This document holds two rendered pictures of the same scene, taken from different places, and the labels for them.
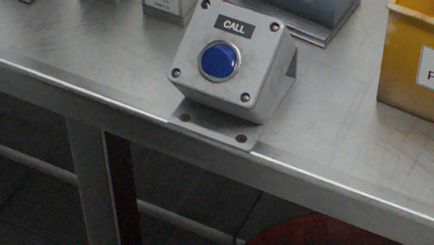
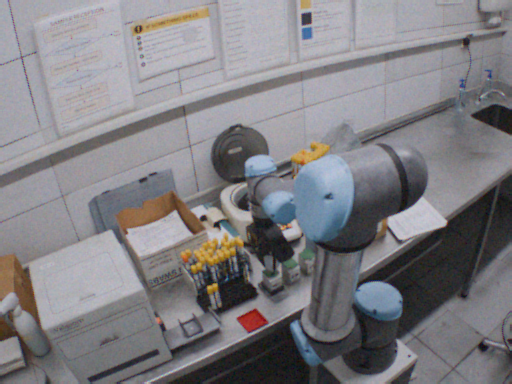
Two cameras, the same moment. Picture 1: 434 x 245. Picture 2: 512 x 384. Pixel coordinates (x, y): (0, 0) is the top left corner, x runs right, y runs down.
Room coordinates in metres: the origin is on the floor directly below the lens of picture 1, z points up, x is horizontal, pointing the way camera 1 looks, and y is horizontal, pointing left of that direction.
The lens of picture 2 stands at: (0.14, 0.97, 1.85)
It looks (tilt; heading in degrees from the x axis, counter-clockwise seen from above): 33 degrees down; 308
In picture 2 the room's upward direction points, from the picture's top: 6 degrees counter-clockwise
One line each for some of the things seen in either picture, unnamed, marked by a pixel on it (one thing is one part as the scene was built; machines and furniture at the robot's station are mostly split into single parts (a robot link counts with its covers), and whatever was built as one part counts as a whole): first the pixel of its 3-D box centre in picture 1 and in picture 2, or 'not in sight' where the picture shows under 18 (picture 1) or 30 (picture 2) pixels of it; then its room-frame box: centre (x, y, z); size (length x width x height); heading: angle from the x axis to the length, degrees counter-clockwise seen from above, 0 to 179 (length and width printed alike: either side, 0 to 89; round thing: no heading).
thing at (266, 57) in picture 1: (244, 46); not in sight; (0.56, 0.02, 0.92); 0.13 x 0.07 x 0.08; 156
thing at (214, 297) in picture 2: not in sight; (224, 285); (0.81, 0.31, 0.93); 0.17 x 0.09 x 0.11; 67
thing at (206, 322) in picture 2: not in sight; (184, 330); (0.80, 0.51, 0.92); 0.21 x 0.07 x 0.05; 66
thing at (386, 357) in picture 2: not in sight; (372, 341); (0.33, 0.32, 0.95); 0.15 x 0.15 x 0.10
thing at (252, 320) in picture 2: not in sight; (252, 320); (0.68, 0.35, 0.88); 0.07 x 0.07 x 0.01; 66
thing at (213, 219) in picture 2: not in sight; (213, 227); (1.02, 0.10, 0.92); 0.24 x 0.12 x 0.10; 156
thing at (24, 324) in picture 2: not in sight; (23, 327); (1.15, 0.85, 1.00); 0.09 x 0.08 x 0.24; 156
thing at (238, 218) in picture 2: not in sight; (262, 211); (0.91, -0.05, 0.94); 0.30 x 0.24 x 0.12; 148
